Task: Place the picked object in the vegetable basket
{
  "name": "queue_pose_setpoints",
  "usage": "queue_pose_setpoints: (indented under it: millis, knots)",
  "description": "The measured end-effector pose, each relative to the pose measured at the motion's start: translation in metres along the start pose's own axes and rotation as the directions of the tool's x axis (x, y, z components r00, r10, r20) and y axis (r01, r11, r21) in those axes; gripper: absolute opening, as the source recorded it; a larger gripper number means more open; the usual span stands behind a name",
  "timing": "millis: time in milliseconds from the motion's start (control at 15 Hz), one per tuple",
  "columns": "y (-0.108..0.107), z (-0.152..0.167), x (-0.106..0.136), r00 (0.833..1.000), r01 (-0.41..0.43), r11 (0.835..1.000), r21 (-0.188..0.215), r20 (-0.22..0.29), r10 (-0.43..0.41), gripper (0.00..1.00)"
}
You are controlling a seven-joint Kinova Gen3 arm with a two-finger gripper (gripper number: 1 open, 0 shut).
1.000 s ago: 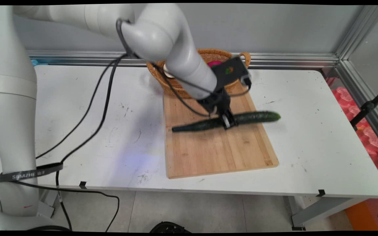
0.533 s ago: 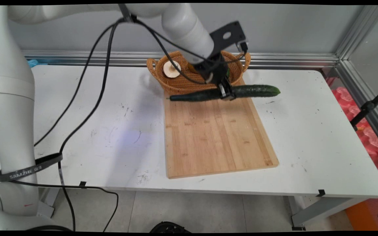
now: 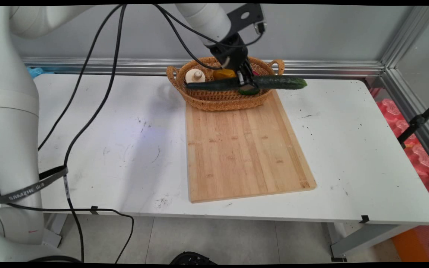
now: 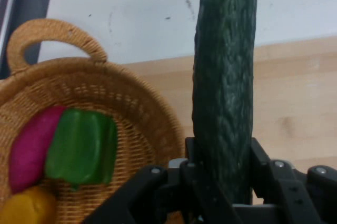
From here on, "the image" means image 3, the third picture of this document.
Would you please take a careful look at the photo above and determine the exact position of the red foam floor mat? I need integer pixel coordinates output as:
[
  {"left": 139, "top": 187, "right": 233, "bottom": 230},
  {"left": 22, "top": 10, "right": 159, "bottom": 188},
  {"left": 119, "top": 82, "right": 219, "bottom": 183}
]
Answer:
[{"left": 369, "top": 87, "right": 429, "bottom": 211}]

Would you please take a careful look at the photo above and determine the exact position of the thin black camera cable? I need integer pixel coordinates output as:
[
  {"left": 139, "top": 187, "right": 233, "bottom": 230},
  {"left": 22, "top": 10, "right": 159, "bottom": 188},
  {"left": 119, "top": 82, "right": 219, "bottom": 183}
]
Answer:
[{"left": 38, "top": 4, "right": 267, "bottom": 151}]

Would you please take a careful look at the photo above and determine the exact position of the black tripod stand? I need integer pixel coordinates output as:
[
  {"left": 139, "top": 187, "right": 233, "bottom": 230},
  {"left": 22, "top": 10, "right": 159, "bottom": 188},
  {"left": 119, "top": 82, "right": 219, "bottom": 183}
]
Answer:
[{"left": 397, "top": 96, "right": 429, "bottom": 149}]

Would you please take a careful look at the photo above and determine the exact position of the horizontal aluminium frame rail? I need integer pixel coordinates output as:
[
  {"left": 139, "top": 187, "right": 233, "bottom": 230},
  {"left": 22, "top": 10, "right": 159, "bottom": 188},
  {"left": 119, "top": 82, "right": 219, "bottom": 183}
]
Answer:
[{"left": 21, "top": 57, "right": 386, "bottom": 78}]

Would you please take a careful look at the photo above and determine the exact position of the orange floor mat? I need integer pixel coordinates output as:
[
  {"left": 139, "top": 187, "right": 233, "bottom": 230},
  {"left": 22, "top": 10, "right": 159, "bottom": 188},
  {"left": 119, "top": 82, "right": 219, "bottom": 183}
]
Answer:
[{"left": 391, "top": 223, "right": 429, "bottom": 263}]

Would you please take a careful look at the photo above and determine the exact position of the black printed velcro strap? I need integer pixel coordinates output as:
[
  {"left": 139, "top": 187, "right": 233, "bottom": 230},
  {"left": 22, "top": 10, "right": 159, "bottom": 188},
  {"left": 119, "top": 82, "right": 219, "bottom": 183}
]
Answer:
[{"left": 0, "top": 165, "right": 69, "bottom": 205}]

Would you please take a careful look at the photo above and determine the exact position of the long dark green cucumber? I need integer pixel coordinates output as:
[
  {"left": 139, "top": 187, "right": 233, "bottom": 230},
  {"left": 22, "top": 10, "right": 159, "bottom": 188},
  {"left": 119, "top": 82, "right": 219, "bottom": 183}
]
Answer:
[{"left": 185, "top": 76, "right": 308, "bottom": 92}]

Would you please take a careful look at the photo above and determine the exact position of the thick black gripper cable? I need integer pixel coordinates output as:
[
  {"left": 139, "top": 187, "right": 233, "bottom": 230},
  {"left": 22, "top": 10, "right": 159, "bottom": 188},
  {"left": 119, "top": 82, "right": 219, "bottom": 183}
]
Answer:
[{"left": 63, "top": 4, "right": 225, "bottom": 263}]

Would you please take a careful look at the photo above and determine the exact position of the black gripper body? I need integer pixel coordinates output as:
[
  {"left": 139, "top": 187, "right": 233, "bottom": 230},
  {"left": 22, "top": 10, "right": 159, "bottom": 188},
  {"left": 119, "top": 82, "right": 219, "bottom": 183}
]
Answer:
[{"left": 210, "top": 33, "right": 250, "bottom": 74}]

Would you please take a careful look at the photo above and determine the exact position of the upright aluminium frame post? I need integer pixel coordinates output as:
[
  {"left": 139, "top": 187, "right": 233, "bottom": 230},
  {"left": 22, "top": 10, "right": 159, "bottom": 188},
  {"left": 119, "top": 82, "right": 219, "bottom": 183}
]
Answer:
[{"left": 380, "top": 6, "right": 429, "bottom": 71}]

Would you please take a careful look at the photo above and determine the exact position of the grey metal table leg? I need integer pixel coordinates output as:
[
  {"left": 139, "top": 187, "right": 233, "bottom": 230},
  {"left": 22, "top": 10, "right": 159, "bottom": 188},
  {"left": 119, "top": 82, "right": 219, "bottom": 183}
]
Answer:
[{"left": 325, "top": 222, "right": 418, "bottom": 262}]

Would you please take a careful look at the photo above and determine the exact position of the black wrist camera mount plate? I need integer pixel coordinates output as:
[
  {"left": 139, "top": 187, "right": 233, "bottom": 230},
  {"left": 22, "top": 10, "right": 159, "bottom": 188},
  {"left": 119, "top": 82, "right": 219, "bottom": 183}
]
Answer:
[{"left": 226, "top": 4, "right": 267, "bottom": 35}]

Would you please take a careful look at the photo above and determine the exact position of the black cable to floor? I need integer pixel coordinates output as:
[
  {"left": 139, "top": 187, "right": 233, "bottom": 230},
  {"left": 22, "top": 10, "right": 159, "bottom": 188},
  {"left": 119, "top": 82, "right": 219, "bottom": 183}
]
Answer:
[{"left": 2, "top": 201, "right": 135, "bottom": 263}]

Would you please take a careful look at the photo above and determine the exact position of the sloping aluminium side rail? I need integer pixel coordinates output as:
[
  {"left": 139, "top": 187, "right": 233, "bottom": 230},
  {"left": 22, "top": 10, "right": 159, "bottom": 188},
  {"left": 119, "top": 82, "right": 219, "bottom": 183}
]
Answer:
[{"left": 380, "top": 69, "right": 429, "bottom": 173}]

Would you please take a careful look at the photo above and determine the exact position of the black round object on floor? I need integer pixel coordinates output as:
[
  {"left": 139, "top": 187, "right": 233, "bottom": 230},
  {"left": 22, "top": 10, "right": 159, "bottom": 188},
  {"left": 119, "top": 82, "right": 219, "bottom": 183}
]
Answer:
[{"left": 169, "top": 251, "right": 217, "bottom": 265}]

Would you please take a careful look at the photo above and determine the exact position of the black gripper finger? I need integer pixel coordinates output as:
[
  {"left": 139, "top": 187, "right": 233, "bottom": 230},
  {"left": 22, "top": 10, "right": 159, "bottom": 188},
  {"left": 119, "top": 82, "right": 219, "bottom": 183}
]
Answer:
[
  {"left": 236, "top": 69, "right": 252, "bottom": 92},
  {"left": 246, "top": 63, "right": 260, "bottom": 90}
]

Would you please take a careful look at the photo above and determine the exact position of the beige toy mushroom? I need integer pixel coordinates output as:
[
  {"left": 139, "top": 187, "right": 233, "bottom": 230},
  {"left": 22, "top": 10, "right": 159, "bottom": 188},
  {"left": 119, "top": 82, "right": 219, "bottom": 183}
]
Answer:
[{"left": 185, "top": 68, "right": 206, "bottom": 84}]

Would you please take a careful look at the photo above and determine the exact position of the bamboo cutting board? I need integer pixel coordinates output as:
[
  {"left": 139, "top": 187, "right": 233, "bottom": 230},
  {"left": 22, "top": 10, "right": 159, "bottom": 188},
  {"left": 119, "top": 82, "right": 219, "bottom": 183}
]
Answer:
[{"left": 185, "top": 89, "right": 317, "bottom": 204}]

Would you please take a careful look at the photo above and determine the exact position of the blue foam floor mat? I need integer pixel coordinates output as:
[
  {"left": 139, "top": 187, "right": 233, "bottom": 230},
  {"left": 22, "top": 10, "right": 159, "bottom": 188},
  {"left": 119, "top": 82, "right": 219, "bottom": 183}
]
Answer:
[{"left": 26, "top": 67, "right": 47, "bottom": 79}]

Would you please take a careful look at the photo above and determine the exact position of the woven wicker basket with handles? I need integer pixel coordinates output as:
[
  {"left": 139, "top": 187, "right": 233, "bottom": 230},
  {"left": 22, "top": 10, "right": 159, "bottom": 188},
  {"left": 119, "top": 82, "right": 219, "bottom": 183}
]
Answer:
[{"left": 166, "top": 55, "right": 286, "bottom": 112}]

